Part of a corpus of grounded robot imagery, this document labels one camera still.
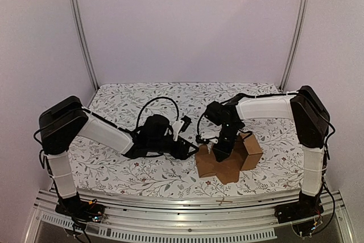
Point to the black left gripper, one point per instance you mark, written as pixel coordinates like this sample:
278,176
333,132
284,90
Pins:
183,155

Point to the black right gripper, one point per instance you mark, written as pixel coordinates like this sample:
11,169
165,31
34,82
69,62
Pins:
224,146

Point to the brown cardboard box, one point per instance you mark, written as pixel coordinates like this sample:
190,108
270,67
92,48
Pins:
245,156

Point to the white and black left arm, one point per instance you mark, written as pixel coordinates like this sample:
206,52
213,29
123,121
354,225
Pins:
68,120

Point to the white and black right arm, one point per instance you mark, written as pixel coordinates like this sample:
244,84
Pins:
313,128

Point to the floral patterned table mat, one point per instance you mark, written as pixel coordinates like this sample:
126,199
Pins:
96,167

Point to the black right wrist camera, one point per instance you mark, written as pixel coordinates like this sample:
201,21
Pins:
217,113

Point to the aluminium front rail base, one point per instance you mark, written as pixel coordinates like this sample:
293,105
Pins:
211,219

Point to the right aluminium frame post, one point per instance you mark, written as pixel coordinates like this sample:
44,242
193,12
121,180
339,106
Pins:
294,44

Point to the aluminium frame post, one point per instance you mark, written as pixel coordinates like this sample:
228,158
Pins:
294,44
75,8

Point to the left aluminium frame post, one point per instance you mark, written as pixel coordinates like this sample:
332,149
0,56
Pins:
75,8

